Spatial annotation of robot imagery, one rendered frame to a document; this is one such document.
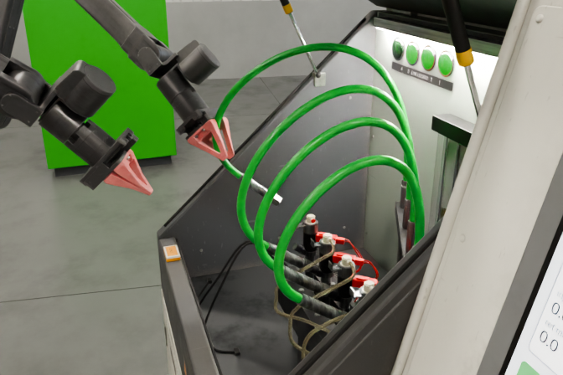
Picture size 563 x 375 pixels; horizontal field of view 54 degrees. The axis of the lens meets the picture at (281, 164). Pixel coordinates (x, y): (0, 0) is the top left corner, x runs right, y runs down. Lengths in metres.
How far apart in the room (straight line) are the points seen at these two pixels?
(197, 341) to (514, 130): 0.64
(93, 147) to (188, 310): 0.37
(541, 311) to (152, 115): 3.92
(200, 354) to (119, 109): 3.44
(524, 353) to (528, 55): 0.30
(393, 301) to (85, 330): 2.11
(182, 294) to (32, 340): 1.67
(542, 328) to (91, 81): 0.66
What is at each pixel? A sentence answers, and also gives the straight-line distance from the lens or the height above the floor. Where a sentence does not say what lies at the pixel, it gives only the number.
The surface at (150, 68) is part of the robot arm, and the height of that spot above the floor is 1.37.
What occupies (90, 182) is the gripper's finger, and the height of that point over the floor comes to 1.24.
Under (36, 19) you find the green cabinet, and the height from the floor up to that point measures 1.16.
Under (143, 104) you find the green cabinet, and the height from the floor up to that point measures 0.51.
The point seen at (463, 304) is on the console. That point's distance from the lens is 0.68.
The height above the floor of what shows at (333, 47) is 1.42.
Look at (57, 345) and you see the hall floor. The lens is 2.68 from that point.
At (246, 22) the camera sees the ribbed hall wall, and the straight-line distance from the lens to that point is 7.48.
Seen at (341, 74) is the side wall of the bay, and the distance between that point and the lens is 1.33.
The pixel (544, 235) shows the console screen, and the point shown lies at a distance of 0.60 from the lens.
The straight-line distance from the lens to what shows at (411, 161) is 0.89.
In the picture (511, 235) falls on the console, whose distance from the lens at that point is 0.63.
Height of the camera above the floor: 1.58
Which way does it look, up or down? 21 degrees down
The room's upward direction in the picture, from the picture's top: straight up
